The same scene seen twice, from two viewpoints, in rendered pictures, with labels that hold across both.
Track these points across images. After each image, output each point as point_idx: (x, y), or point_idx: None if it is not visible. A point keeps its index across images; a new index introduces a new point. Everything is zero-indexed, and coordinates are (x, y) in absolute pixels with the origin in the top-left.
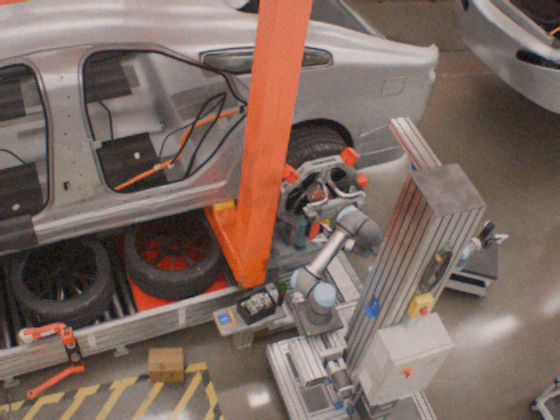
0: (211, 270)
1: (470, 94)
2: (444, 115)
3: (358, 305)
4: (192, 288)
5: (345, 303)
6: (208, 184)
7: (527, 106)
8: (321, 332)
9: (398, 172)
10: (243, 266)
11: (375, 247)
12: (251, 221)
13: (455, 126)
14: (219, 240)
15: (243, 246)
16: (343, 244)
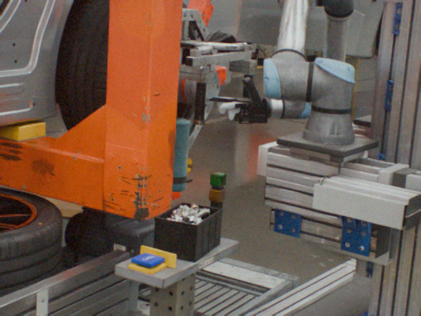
0: (60, 230)
1: (206, 137)
2: (195, 153)
3: (398, 57)
4: (39, 268)
5: (273, 289)
6: (6, 70)
7: (283, 133)
8: (358, 147)
9: (192, 197)
10: (145, 143)
11: (343, 31)
12: (156, 6)
13: (218, 157)
14: (48, 185)
15: (141, 90)
16: (308, 14)
